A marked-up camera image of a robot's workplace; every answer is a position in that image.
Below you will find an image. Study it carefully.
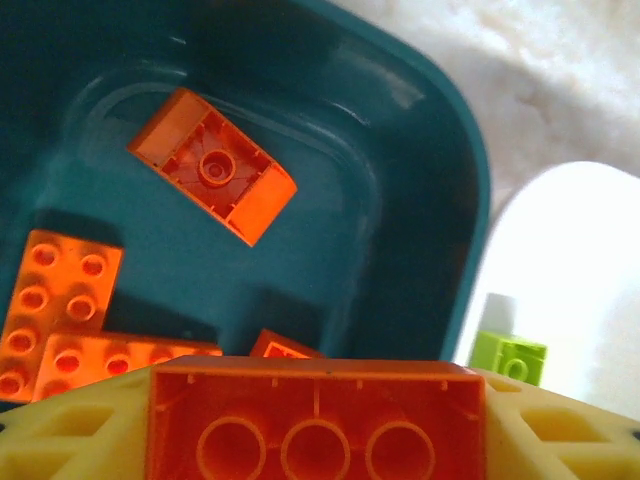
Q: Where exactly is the teal plastic container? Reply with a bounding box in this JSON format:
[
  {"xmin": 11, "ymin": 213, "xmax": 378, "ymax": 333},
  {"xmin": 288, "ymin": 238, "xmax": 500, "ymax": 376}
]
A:
[{"xmin": 0, "ymin": 0, "xmax": 494, "ymax": 404}]

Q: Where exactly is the long orange lego brick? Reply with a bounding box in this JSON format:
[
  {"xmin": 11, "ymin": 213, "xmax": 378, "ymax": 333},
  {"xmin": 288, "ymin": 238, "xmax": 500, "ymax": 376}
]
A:
[
  {"xmin": 0, "ymin": 229, "xmax": 125, "ymax": 404},
  {"xmin": 147, "ymin": 355, "xmax": 489, "ymax": 480}
]

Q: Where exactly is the curved orange lego brick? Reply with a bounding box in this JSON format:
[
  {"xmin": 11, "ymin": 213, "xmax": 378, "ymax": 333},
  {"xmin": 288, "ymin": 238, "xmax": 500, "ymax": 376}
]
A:
[{"xmin": 126, "ymin": 87, "xmax": 299, "ymax": 247}]

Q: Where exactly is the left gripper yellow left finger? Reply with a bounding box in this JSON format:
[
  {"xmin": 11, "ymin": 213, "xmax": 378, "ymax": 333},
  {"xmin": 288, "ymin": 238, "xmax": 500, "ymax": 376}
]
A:
[{"xmin": 0, "ymin": 366, "xmax": 152, "ymax": 480}]

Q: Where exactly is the lime green lego brick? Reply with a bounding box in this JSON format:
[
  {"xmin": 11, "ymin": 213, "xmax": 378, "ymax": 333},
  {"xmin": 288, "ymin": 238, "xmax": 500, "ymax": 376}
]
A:
[{"xmin": 472, "ymin": 329, "xmax": 549, "ymax": 389}]

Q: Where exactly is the white bowl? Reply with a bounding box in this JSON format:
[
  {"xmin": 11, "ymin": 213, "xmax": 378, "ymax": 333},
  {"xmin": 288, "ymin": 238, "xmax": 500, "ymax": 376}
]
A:
[{"xmin": 452, "ymin": 160, "xmax": 640, "ymax": 427}]

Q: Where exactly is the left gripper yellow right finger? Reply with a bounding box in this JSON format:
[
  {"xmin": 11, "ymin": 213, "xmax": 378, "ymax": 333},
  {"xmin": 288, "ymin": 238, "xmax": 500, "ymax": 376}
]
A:
[{"xmin": 481, "ymin": 372, "xmax": 640, "ymax": 480}]

